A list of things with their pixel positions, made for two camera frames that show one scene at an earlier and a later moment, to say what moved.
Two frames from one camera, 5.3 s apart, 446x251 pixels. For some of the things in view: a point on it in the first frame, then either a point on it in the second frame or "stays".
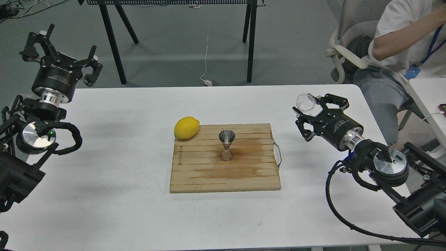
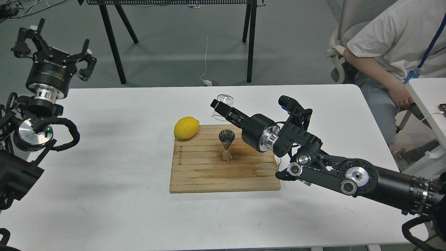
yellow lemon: (186, 127) stays
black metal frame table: (250, 20) stays
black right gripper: (338, 128) to (259, 131)
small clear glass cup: (305, 102) to (228, 99)
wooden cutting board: (197, 167) stays
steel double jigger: (226, 137) stays
